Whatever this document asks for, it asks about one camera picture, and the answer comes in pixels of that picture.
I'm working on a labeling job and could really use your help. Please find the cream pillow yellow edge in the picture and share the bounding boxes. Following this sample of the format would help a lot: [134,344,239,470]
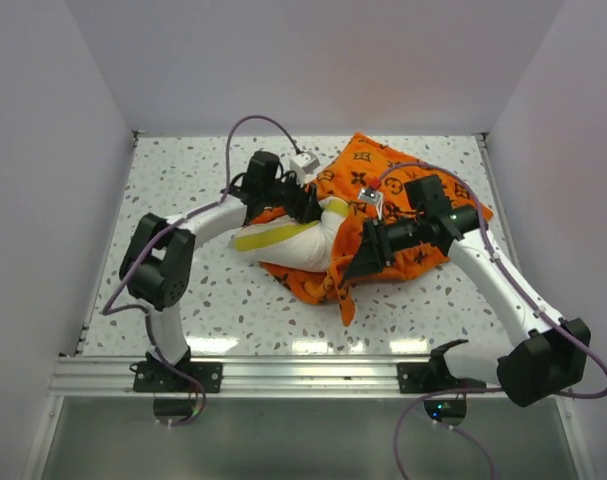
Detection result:
[230,197,349,273]

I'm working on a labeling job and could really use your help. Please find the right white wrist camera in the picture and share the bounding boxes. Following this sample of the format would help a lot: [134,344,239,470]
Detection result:
[358,178,384,220]

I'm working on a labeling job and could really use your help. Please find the orange patterned pillowcase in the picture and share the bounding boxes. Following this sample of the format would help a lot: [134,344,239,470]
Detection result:
[250,132,494,328]

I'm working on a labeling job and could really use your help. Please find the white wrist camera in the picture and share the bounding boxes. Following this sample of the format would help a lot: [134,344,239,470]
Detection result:
[289,151,320,175]
[358,178,384,220]

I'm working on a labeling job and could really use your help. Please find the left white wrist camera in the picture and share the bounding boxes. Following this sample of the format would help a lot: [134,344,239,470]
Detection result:
[289,151,320,175]

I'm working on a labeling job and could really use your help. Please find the aluminium mounting rail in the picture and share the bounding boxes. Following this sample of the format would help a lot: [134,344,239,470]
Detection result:
[49,355,428,400]

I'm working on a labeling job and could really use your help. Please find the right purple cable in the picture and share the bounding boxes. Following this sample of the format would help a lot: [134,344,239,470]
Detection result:
[377,161,607,480]

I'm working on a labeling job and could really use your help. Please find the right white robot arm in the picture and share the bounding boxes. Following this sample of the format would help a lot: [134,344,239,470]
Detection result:
[343,175,591,407]

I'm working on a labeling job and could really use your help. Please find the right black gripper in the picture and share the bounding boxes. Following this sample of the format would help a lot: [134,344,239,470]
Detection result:
[343,215,427,281]

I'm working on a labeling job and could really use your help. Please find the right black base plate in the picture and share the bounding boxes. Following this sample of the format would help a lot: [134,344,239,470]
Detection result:
[396,362,487,394]

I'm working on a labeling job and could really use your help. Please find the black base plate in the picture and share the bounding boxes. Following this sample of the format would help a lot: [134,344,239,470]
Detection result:
[396,362,487,394]
[129,359,223,393]

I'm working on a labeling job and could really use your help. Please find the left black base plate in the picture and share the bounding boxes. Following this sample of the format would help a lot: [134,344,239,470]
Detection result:
[129,359,223,393]

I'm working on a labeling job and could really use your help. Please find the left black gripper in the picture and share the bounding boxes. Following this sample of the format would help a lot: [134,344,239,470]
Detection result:
[263,171,326,225]

